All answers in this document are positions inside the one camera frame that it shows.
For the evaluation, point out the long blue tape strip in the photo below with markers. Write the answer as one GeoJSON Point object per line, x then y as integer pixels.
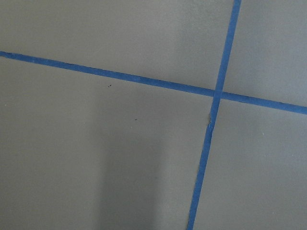
{"type": "Point", "coordinates": [157, 83]}

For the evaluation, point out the crossing blue tape strip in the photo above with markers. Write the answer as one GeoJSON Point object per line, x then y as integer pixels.
{"type": "Point", "coordinates": [213, 113]}

